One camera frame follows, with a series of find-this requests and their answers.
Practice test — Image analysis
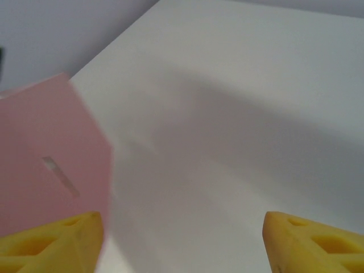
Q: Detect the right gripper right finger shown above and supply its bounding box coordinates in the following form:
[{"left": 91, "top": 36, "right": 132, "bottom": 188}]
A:
[{"left": 261, "top": 210, "right": 364, "bottom": 273}]

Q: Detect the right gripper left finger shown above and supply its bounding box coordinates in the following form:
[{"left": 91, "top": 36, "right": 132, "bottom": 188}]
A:
[{"left": 0, "top": 210, "right": 104, "bottom": 273}]

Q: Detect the pink paper box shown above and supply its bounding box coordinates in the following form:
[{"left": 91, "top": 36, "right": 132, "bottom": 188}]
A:
[{"left": 0, "top": 71, "right": 114, "bottom": 258}]

